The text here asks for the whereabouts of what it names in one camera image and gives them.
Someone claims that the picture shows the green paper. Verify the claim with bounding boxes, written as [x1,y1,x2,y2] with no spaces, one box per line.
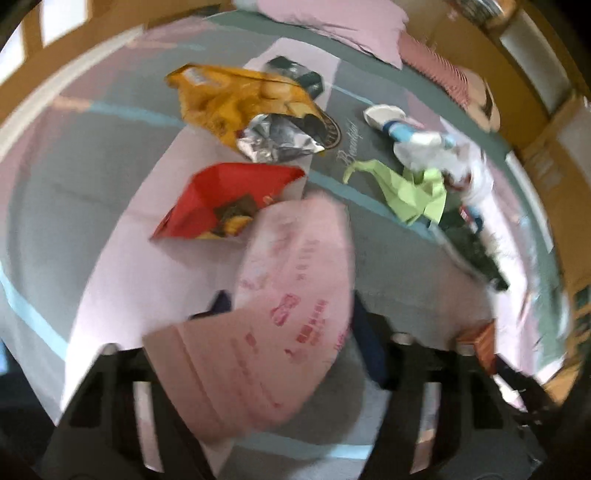
[342,159,447,225]

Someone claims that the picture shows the dark green snack bag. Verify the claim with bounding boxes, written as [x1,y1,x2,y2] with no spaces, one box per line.
[435,210,509,292]

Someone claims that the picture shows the small dark green wrapper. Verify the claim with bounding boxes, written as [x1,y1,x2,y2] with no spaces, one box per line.
[264,56,325,100]

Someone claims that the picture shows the red snack box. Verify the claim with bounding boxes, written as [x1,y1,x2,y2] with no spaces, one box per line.
[152,163,304,239]

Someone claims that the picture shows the white plastic bottle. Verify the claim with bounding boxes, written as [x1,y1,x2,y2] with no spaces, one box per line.
[363,104,494,207]

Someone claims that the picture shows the yellow chip bag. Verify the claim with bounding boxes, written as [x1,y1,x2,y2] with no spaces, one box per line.
[165,64,328,164]

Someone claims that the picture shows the pink pillow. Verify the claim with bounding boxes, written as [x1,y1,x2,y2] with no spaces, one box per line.
[232,0,408,69]

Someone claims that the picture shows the striped plush toy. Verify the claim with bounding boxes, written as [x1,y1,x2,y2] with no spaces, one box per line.
[399,32,501,132]

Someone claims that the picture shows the pink printed paper bag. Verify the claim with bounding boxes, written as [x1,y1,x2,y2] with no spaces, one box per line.
[143,193,353,441]

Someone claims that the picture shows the patchwork pink grey quilt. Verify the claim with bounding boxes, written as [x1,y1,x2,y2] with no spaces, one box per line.
[1,12,563,419]

